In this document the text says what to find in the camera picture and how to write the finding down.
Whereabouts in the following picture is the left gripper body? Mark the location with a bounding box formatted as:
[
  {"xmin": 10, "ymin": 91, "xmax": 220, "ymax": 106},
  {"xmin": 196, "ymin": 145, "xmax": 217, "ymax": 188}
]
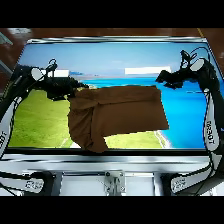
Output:
[{"xmin": 45, "ymin": 79, "xmax": 78, "ymax": 101}]

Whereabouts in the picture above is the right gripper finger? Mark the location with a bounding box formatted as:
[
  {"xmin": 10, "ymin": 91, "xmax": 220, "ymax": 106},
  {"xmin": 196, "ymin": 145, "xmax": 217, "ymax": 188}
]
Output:
[
  {"xmin": 155, "ymin": 69, "xmax": 170, "ymax": 84},
  {"xmin": 165, "ymin": 81, "xmax": 184, "ymax": 90}
]

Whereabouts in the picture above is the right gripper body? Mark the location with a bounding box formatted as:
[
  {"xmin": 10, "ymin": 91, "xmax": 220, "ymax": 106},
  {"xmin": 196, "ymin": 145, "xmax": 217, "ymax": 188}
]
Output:
[{"xmin": 164, "ymin": 70, "xmax": 190, "ymax": 87}]

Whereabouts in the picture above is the brown shirt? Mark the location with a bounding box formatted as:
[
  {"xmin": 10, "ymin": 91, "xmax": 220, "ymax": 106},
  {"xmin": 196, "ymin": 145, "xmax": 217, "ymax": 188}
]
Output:
[{"xmin": 67, "ymin": 85, "xmax": 170, "ymax": 154}]

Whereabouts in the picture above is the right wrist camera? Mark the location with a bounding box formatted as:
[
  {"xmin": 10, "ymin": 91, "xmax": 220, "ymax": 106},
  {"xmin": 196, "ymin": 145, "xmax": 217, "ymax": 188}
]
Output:
[{"xmin": 179, "ymin": 49, "xmax": 198, "ymax": 72}]

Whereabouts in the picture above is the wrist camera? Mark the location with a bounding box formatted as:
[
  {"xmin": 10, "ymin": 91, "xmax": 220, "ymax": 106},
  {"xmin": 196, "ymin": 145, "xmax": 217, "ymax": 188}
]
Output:
[
  {"xmin": 179, "ymin": 49, "xmax": 198, "ymax": 72},
  {"xmin": 45, "ymin": 58, "xmax": 59, "ymax": 78}
]

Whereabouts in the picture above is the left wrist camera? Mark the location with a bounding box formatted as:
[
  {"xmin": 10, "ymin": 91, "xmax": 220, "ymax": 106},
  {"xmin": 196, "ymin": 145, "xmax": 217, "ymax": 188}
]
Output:
[{"xmin": 45, "ymin": 58, "xmax": 59, "ymax": 78}]

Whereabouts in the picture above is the silver frame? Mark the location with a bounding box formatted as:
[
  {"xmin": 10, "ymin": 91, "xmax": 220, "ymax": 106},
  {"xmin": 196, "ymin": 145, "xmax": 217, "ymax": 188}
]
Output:
[{"xmin": 0, "ymin": 35, "xmax": 224, "ymax": 197}]

